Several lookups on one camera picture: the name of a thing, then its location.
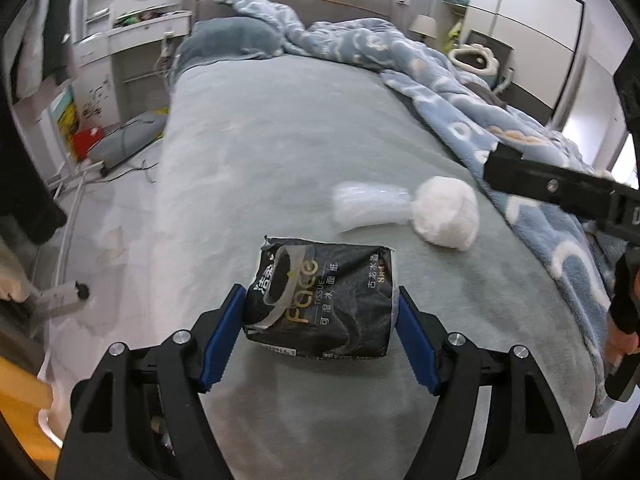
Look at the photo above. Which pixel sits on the red bag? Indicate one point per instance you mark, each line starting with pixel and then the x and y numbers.
pixel 89 141

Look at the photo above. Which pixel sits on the white tissue ball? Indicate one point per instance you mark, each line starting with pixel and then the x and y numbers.
pixel 447 212

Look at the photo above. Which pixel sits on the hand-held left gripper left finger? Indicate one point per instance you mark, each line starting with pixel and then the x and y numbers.
pixel 224 345

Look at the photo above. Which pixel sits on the yellow landscape painting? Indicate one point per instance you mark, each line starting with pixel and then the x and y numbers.
pixel 64 117

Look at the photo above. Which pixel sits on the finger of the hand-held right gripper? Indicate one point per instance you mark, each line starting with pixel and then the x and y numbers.
pixel 540 182

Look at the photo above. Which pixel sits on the black tissue packet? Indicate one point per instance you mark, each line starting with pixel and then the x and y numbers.
pixel 320 300

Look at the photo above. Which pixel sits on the bedside lamp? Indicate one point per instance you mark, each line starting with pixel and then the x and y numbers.
pixel 422 25

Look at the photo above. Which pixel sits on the blue-grey pillow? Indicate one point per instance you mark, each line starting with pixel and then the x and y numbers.
pixel 225 40

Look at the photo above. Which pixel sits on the green toy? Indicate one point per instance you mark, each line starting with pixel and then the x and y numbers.
pixel 454 32

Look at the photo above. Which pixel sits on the white dressing desk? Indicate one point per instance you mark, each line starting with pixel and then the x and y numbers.
pixel 130 60

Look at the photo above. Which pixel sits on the white clothes rack base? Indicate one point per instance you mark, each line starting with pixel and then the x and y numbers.
pixel 55 297

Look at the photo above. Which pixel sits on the blue patterned blanket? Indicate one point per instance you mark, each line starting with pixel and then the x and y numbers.
pixel 450 110

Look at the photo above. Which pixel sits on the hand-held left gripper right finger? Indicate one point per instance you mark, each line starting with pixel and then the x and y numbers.
pixel 416 347

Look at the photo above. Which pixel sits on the grey floor cushion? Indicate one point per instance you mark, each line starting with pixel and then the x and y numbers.
pixel 130 140

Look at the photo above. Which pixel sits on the white wardrobe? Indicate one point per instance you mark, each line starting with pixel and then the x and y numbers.
pixel 530 15

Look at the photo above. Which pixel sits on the orange curtain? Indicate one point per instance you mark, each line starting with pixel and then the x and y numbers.
pixel 20 395

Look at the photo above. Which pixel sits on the beige hanging coat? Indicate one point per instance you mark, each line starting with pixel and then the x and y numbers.
pixel 11 270

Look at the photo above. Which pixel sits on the black hanging coat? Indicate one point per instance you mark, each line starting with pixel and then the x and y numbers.
pixel 25 185

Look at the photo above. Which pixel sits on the dark cloth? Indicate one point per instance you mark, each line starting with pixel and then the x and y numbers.
pixel 482 92

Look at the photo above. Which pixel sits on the grey curtain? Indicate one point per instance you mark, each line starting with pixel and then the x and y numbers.
pixel 20 331

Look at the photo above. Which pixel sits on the person's right hand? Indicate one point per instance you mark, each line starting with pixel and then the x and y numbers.
pixel 620 347

